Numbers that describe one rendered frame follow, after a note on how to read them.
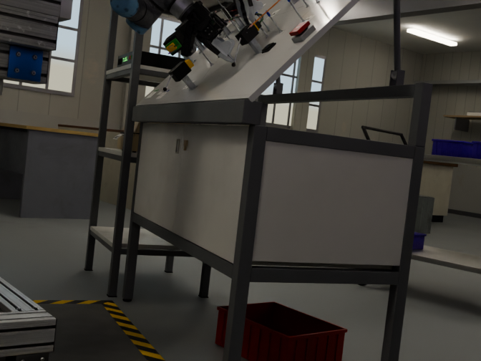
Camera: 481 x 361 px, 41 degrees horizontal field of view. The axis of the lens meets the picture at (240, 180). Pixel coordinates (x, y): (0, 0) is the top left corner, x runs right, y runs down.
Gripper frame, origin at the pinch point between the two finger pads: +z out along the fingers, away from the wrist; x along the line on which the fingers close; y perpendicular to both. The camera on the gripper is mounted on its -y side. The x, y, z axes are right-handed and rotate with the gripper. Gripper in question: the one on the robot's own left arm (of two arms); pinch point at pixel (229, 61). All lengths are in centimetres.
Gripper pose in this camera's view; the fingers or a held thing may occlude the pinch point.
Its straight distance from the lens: 207.2
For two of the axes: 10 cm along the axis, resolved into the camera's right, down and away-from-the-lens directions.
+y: 6.3, -6.5, -4.2
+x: 2.8, -3.2, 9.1
